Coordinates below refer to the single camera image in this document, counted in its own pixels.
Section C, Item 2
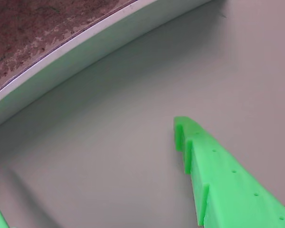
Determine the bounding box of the white rectangular open box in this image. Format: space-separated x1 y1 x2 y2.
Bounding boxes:
0 0 226 133

